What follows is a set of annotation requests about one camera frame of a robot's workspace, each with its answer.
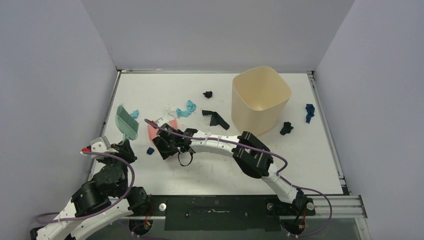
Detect pink plastic dustpan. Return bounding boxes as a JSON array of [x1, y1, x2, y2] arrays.
[[147, 119, 178, 141]]

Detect green hand brush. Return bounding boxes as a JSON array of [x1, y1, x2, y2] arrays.
[[115, 104, 139, 141]]

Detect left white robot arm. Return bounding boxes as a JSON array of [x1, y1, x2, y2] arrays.
[[30, 136, 154, 240]]

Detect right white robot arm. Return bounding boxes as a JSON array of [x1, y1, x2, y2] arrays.
[[152, 124, 308, 215]]

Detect small dark blue scrap left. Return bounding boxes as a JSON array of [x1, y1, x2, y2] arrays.
[[146, 147, 155, 155]]

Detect white torn paper scrap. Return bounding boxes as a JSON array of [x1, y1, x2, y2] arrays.
[[163, 106, 177, 119]]

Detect light blue scrap far left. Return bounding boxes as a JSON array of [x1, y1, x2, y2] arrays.
[[130, 109, 140, 119]]

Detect light blue scrap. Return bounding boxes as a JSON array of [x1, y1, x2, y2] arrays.
[[130, 109, 140, 119], [176, 100, 197, 118]]

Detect light blue scrap centre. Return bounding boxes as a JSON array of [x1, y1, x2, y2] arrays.
[[176, 100, 197, 118]]

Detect long black paper scrap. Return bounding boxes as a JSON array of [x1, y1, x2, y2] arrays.
[[202, 110, 230, 130]]

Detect small black scrap top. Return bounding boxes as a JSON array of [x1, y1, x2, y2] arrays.
[[203, 91, 213, 99]]

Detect beige plastic waste bin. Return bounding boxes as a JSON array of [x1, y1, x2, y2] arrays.
[[231, 66, 292, 136]]

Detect black scrap beside bin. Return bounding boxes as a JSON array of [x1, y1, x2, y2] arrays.
[[279, 121, 294, 136]]

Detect dark blue scrap right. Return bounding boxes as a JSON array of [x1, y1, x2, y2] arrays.
[[305, 103, 315, 124]]

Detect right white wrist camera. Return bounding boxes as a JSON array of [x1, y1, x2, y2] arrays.
[[150, 117, 176, 131]]

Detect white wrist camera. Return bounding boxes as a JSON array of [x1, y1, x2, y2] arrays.
[[80, 135, 119, 160], [150, 117, 176, 131]]

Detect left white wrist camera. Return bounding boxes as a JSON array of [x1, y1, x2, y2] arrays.
[[80, 135, 119, 160]]

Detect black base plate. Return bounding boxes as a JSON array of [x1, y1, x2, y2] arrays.
[[128, 195, 316, 235]]

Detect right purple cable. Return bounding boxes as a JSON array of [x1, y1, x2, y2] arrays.
[[144, 118, 333, 238]]

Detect aluminium rail frame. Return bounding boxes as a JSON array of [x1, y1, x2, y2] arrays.
[[306, 71, 367, 219]]

